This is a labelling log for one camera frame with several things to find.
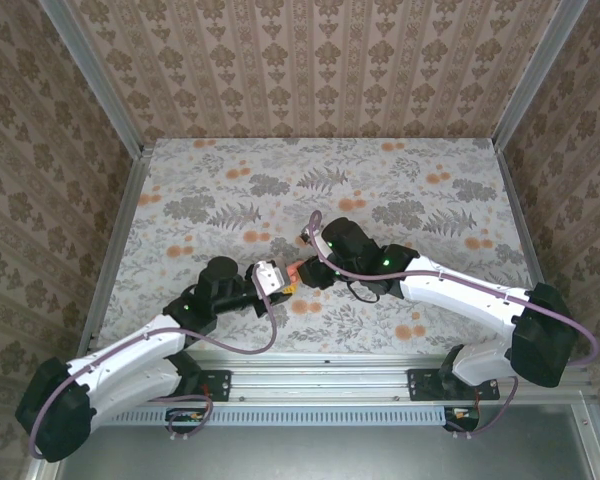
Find left aluminium corner post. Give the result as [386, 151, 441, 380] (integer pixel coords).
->
[37, 0, 145, 157]

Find small wired controller board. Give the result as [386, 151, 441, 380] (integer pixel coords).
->
[444, 405, 481, 432]
[166, 408, 207, 434]

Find grey metal sheet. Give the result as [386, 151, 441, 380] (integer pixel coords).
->
[54, 404, 597, 480]

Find aluminium front mounting rail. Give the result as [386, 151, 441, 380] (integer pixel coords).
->
[54, 349, 592, 402]

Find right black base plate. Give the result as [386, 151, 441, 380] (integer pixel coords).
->
[407, 368, 501, 401]

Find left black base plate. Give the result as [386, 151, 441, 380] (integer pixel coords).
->
[179, 368, 232, 402]

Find left small wired controller board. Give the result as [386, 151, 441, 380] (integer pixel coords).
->
[166, 408, 207, 434]

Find right small wired controller board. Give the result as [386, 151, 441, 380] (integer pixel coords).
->
[444, 405, 481, 432]

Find floral patterned table cover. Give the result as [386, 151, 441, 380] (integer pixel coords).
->
[99, 137, 534, 355]

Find right aluminium side rail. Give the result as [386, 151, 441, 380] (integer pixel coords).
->
[494, 147, 572, 365]

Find left aluminium side rail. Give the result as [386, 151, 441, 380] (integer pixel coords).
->
[73, 144, 155, 366]

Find aluminium corner post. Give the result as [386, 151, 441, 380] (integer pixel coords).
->
[493, 0, 590, 151]
[37, 0, 145, 157]

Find grey slotted cable duct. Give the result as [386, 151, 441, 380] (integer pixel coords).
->
[94, 404, 447, 427]

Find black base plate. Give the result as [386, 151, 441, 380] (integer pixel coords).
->
[179, 368, 232, 402]
[407, 368, 501, 401]

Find aluminium side rail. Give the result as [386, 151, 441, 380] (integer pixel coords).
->
[494, 147, 572, 365]
[73, 144, 155, 366]

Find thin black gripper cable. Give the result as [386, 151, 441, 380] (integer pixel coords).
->
[343, 278, 382, 304]

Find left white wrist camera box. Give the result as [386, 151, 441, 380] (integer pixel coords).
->
[252, 259, 287, 297]

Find right aluminium corner post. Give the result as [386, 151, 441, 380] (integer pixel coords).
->
[493, 0, 590, 151]

